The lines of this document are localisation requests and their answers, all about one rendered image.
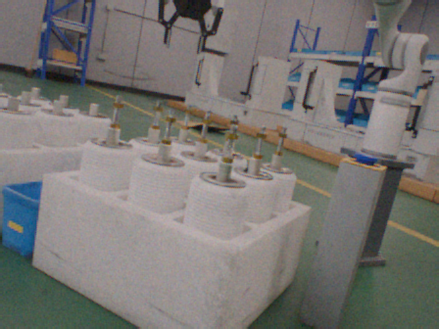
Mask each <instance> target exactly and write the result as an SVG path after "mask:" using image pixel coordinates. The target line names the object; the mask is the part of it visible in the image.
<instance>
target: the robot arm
mask: <svg viewBox="0 0 439 329"><path fill-rule="evenodd" d="M169 1H170V0H159V11H158V23H160V24H161V25H163V26H164V27H165V29H166V30H165V38H164V43H165V44H167V47H166V48H169V45H170V41H171V27H172V26H173V24H174V23H175V21H176V20H177V19H178V17H179V16H181V17H182V18H189V19H191V20H192V21H198V22H199V26H200V29H201V36H200V39H199V47H198V50H197V54H200V55H201V52H204V50H205V47H206V41H207V38H208V36H215V35H216V34H217V31H218V29H219V27H220V21H221V16H222V14H223V7H216V6H215V5H213V4H212V2H211V0H172V2H173V4H174V6H175V9H176V11H175V13H174V14H173V16H171V18H170V20H169V21H168V22H167V21H165V5H168V4H169ZM372 1H373V6H374V9H375V12H376V19H377V22H378V34H379V42H380V56H381V59H382V62H383V64H384V65H385V66H386V67H388V68H391V69H401V70H404V71H403V72H402V73H401V75H399V76H397V77H394V78H391V79H385V80H382V81H380V83H379V84H378V89H377V91H376V96H375V99H374V101H373V107H372V109H371V114H370V117H369V122H368V124H367V130H366V134H365V139H364V141H363V146H362V148H361V152H362V153H366V154H368V155H374V156H377V157H381V158H385V159H388V160H397V157H398V154H399V149H400V147H401V142H402V140H403V137H404V132H405V130H406V126H405V124H406V119H407V117H408V112H409V110H410V104H411V102H412V100H413V96H414V93H415V89H416V85H417V83H418V81H419V76H420V75H421V71H422V69H423V65H424V63H425V59H426V57H427V55H428V48H429V40H428V37H427V36H425V35H424V34H409V33H401V32H399V31H398V29H397V23H398V22H399V19H400V18H401V16H402V15H403V14H404V13H405V12H406V10H408V7H409V6H410V4H411V3H412V0H372ZM210 9H211V10H212V11H213V16H214V17H215V19H214V21H213V26H212V28H211V29H210V30H207V28H206V22H205V19H204V16H205V15H206V14H207V13H208V11H210Z"/></svg>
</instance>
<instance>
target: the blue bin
mask: <svg viewBox="0 0 439 329"><path fill-rule="evenodd" d="M42 185H43V180H39V181H34V182H23V183H17V184H6V185H4V186H3V190H2V194H3V195H4V203H3V227H2V240H1V243H2V245H3V246H6V247H7V248H10V250H13V251H15V253H18V254H19V255H22V256H23V257H25V258H27V259H33V254H34V248H35V238H36V232H37V222H38V217H39V206H40V201H41V190H42Z"/></svg>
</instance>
